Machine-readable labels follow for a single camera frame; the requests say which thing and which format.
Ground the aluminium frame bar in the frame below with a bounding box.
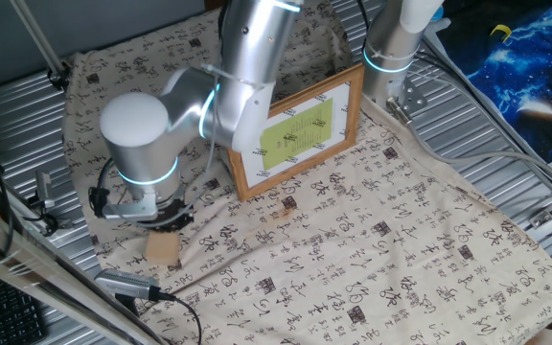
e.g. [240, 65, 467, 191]
[0, 194, 162, 345]

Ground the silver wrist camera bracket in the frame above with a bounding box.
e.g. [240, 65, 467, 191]
[101, 193, 161, 222]

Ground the wooden picture frame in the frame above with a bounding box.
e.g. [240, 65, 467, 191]
[227, 62, 366, 202]

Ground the grey metal pole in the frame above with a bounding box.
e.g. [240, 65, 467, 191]
[8, 0, 66, 78]

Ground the silver base mounting plate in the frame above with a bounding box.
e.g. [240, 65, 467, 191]
[384, 76, 428, 127]

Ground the black camera cable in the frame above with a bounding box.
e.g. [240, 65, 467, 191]
[158, 290, 204, 345]

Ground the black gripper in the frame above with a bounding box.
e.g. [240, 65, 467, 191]
[135, 196, 195, 235]

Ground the grey base cable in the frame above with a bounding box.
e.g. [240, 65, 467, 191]
[402, 113, 552, 194]

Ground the black keyboard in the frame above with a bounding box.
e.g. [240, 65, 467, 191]
[0, 270, 50, 345]

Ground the black pole clamp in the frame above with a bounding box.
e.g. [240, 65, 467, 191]
[47, 59, 74, 91]

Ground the blue galaxy print mat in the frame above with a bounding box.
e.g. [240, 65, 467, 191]
[436, 3, 552, 164]

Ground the grey depth camera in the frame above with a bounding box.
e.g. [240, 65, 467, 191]
[94, 268, 162, 317]

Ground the light wooden block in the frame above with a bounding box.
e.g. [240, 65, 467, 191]
[145, 231, 181, 267]

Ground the beige calligraphy print cloth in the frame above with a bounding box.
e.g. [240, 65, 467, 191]
[61, 0, 552, 345]

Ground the small clamp-mounted camera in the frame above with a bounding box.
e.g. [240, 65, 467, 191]
[34, 171, 58, 210]

